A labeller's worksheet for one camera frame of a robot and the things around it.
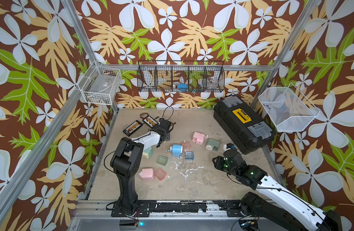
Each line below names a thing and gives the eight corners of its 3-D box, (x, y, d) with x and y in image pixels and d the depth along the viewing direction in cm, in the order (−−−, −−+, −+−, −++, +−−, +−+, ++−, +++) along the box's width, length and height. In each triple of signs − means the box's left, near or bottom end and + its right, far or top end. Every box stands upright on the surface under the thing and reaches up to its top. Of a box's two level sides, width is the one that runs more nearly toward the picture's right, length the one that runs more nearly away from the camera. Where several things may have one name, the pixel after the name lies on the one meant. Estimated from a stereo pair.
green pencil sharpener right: (204, 149, 98) (206, 145, 94) (207, 141, 102) (208, 137, 98) (217, 153, 96) (219, 149, 92) (219, 145, 100) (220, 141, 96)
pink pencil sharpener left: (140, 181, 84) (138, 177, 79) (141, 171, 88) (139, 168, 83) (153, 181, 84) (152, 177, 79) (154, 171, 88) (153, 168, 83)
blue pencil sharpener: (168, 156, 95) (168, 151, 89) (168, 150, 98) (168, 144, 92) (182, 156, 95) (182, 151, 89) (182, 150, 98) (182, 144, 92)
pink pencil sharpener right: (191, 142, 102) (191, 138, 98) (194, 134, 106) (194, 130, 102) (204, 146, 99) (205, 143, 96) (207, 139, 103) (208, 135, 100)
